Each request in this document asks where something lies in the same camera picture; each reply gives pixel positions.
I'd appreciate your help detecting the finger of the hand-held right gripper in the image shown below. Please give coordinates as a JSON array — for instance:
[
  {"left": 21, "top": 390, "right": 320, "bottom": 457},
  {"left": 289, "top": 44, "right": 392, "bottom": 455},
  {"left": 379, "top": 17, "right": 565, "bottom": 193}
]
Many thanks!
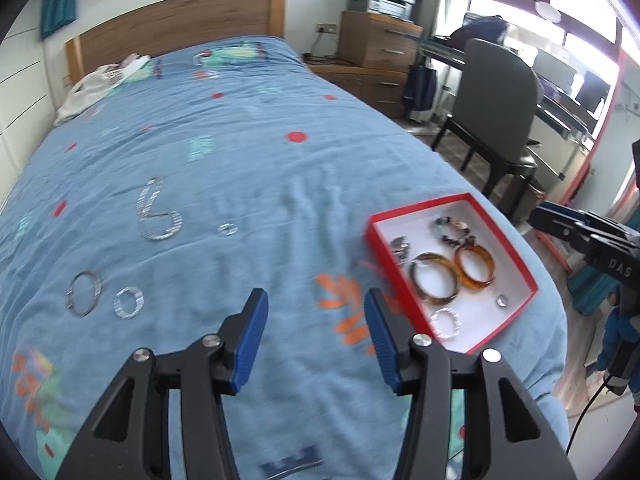
[
  {"left": 529, "top": 207, "right": 603, "bottom": 267},
  {"left": 541, "top": 201, "right": 608, "bottom": 233}
]

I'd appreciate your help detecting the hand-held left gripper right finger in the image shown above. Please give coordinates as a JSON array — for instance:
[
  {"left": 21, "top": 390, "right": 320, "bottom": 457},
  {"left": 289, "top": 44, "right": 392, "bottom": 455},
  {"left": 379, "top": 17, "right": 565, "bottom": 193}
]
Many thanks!
[{"left": 363, "top": 287, "right": 576, "bottom": 480}]

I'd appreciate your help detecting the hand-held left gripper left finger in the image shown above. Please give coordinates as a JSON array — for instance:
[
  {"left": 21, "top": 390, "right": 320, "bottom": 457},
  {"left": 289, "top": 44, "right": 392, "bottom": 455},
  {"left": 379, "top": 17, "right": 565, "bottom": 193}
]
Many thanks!
[{"left": 54, "top": 287, "right": 270, "bottom": 480}]

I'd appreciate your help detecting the red cardboard box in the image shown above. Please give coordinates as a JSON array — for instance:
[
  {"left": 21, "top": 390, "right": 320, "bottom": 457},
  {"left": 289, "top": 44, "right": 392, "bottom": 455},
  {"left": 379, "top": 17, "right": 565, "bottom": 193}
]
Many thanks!
[{"left": 364, "top": 192, "right": 540, "bottom": 356}]

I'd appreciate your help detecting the dark brown bangle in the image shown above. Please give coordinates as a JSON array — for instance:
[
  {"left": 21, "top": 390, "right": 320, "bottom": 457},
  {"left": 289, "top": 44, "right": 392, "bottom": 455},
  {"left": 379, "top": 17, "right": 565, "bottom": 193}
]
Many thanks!
[{"left": 410, "top": 252, "right": 460, "bottom": 306}]

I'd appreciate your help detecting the amber bangle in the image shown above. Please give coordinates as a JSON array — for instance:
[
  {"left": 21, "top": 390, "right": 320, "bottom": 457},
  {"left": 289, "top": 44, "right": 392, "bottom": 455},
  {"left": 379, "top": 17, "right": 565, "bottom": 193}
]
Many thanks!
[{"left": 452, "top": 242, "right": 497, "bottom": 292}]

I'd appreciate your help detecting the brown beaded bracelet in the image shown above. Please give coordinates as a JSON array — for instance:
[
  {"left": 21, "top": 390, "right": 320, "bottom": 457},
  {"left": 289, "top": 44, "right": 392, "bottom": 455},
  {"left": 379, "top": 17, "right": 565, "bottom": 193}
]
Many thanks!
[{"left": 429, "top": 216, "right": 476, "bottom": 248}]

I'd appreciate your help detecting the person's right hand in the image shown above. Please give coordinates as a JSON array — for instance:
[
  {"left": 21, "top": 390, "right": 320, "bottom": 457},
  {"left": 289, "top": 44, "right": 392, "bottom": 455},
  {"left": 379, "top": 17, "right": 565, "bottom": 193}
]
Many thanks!
[{"left": 600, "top": 305, "right": 640, "bottom": 403}]

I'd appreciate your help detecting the glass desk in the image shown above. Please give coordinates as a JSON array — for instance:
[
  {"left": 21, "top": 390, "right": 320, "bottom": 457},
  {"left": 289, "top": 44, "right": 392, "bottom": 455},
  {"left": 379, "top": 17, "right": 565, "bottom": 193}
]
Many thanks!
[{"left": 420, "top": 35, "right": 601, "bottom": 148}]

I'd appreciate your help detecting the computer monitor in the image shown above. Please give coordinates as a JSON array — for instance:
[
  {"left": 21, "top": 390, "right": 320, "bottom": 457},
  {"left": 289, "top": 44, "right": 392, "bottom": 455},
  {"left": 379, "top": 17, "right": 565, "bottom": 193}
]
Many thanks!
[{"left": 570, "top": 70, "right": 612, "bottom": 117}]

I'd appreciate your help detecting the grey chair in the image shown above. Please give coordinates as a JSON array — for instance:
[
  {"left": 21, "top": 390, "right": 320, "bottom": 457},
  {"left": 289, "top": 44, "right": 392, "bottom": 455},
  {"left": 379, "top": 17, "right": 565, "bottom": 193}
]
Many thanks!
[{"left": 432, "top": 37, "right": 543, "bottom": 201}]

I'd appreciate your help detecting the dark blue hanging bag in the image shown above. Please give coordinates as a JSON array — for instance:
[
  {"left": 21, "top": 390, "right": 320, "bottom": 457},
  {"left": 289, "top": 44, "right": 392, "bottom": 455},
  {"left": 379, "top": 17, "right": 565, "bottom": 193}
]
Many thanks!
[{"left": 404, "top": 64, "right": 438, "bottom": 123}]

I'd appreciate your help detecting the thin silver bangle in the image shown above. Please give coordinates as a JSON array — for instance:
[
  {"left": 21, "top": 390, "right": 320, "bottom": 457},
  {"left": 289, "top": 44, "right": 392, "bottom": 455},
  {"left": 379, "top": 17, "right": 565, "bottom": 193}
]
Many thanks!
[{"left": 66, "top": 271, "right": 102, "bottom": 318}]

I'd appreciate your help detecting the blue printed blanket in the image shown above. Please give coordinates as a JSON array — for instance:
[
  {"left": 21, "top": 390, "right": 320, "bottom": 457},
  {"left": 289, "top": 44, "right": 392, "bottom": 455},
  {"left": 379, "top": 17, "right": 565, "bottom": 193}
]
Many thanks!
[{"left": 0, "top": 35, "right": 571, "bottom": 480}]

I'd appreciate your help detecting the dark backpack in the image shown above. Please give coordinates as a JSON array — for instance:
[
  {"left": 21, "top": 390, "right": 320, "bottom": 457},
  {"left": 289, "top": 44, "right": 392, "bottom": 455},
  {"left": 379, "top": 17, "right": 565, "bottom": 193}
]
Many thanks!
[{"left": 450, "top": 15, "right": 508, "bottom": 46}]

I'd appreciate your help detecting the low wooden nightstand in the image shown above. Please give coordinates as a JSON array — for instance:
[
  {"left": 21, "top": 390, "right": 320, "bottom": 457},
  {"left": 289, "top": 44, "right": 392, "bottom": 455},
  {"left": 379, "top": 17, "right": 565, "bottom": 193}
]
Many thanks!
[{"left": 305, "top": 62, "right": 416, "bottom": 120}]

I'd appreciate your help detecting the wooden drawer chest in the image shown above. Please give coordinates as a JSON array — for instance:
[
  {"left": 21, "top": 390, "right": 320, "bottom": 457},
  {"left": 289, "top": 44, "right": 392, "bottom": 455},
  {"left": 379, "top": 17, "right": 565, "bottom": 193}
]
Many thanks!
[{"left": 336, "top": 10, "right": 423, "bottom": 72}]

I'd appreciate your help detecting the grey printer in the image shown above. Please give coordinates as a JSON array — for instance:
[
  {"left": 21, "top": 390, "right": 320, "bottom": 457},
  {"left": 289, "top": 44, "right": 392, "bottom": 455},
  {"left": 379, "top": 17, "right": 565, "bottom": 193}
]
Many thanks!
[{"left": 347, "top": 0, "right": 417, "bottom": 22}]

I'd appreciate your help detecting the white garment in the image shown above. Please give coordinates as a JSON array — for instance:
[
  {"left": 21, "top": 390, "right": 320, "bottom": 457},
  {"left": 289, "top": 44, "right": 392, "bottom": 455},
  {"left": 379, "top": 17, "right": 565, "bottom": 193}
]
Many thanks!
[{"left": 54, "top": 54, "right": 151, "bottom": 126}]

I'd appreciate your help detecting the wooden headboard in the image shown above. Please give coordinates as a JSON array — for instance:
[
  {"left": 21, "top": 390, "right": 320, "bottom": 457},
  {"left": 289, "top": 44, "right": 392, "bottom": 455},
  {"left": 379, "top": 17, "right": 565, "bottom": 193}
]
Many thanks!
[{"left": 65, "top": 0, "right": 287, "bottom": 86}]

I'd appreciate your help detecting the white wardrobe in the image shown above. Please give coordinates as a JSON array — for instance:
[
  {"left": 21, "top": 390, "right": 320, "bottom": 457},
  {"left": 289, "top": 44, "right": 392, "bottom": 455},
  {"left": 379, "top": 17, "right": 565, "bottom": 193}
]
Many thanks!
[{"left": 0, "top": 10, "right": 57, "bottom": 201}]

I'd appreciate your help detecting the teal curtain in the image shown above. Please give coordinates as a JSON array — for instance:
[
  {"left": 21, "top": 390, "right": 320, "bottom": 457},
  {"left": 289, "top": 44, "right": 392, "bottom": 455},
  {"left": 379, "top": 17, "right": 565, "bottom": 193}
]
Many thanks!
[{"left": 40, "top": 0, "right": 81, "bottom": 38}]

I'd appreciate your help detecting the black cable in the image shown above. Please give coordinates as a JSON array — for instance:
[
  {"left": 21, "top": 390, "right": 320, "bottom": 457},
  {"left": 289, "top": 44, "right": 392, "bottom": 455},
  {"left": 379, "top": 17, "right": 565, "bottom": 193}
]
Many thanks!
[{"left": 566, "top": 382, "right": 612, "bottom": 456}]

